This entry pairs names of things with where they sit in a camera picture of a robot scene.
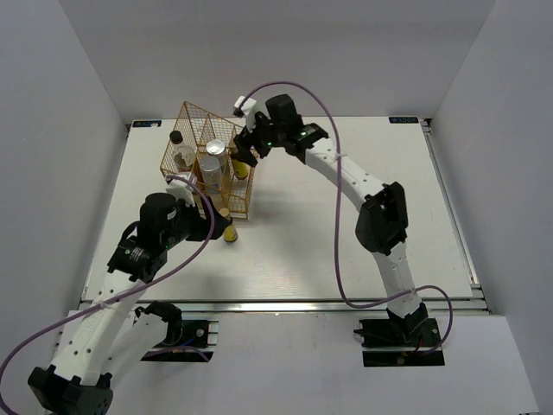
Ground aluminium front rail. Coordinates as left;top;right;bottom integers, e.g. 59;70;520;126
81;300;492;315

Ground right blue table sticker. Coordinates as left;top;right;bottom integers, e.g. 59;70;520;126
388;116;419;124

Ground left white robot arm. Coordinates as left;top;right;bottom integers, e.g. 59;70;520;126
28;193;232;414

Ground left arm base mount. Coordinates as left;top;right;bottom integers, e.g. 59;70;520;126
142;316;219;363

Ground white jar blue label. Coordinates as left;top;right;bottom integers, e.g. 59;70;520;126
206;139;227;171

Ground blue table sticker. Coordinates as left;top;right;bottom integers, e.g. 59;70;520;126
388;116;419;124
131;120;162;128

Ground small yellow bottle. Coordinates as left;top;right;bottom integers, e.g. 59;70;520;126
230;151;249;180
219;207;238;243

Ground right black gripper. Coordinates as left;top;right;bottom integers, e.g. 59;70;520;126
235;109;287;167

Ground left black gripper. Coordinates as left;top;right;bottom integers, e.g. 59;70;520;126
162;195;229;248

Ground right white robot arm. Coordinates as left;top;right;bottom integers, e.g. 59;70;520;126
232;94;428;345

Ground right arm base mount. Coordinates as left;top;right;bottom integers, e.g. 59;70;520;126
353;318;445;368

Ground gold wire basket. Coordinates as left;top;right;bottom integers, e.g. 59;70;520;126
160;101;255;219

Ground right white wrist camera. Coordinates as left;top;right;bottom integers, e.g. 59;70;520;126
233;96;262;132

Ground dark sauce glass bottle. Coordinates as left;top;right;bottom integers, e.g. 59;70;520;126
169;130;196;172

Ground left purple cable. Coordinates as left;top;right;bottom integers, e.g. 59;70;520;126
0;175;217;410

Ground left blue table sticker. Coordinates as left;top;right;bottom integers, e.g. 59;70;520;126
131;120;162;128

